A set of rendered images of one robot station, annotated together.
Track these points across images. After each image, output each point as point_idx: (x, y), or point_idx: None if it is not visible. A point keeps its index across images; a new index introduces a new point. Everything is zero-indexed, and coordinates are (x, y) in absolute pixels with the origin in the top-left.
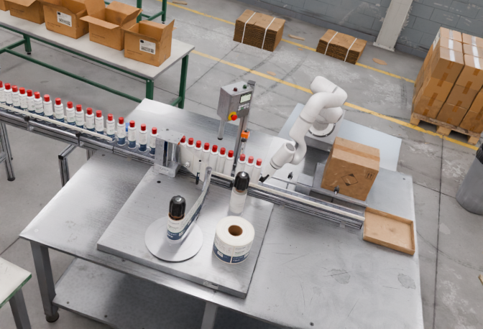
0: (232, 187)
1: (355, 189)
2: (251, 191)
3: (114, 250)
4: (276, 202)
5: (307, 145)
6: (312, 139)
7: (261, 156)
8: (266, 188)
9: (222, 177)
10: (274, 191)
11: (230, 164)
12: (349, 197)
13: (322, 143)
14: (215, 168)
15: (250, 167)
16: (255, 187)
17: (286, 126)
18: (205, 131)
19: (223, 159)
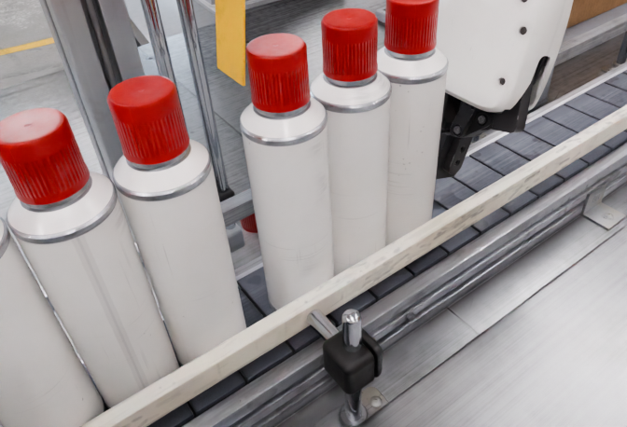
0: (373, 377)
1: None
2: (445, 281)
3: None
4: (566, 219)
5: (269, 5)
6: None
7: (201, 121)
8: (511, 185)
9: (212, 382)
10: (553, 160)
11: (215, 223)
12: (606, 14)
13: None
14: (87, 378)
15: (387, 115)
16: (453, 232)
17: (137, 8)
18: None
19: (120, 229)
